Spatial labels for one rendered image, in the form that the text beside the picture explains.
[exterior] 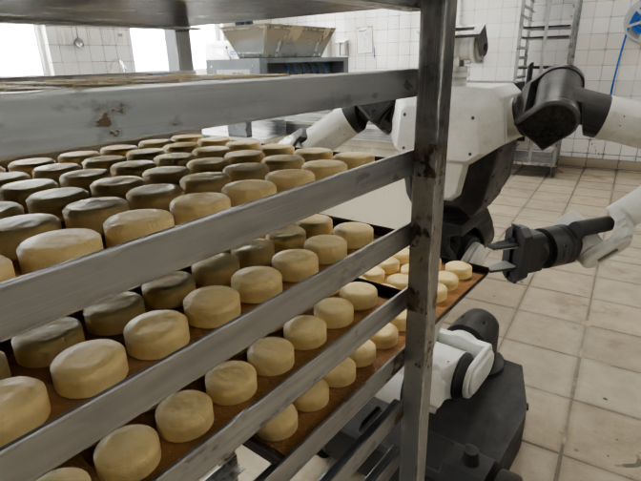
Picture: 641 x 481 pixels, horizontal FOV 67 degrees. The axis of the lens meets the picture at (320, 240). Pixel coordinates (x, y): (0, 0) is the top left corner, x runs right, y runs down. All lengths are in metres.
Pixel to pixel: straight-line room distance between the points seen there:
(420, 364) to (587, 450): 1.22
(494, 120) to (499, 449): 0.87
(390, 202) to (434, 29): 1.60
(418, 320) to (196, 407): 0.32
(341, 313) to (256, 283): 0.16
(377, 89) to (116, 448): 0.40
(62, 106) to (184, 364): 0.19
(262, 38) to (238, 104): 1.95
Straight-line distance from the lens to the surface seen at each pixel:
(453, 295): 0.89
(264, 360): 0.51
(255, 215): 0.38
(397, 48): 6.51
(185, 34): 0.87
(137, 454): 0.44
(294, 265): 0.50
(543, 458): 1.77
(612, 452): 1.88
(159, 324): 0.41
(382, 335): 0.72
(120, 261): 0.32
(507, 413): 1.63
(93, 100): 0.30
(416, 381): 0.70
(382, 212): 2.16
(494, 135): 1.13
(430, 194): 0.59
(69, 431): 0.34
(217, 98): 0.35
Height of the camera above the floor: 1.17
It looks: 21 degrees down
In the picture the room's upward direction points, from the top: 1 degrees counter-clockwise
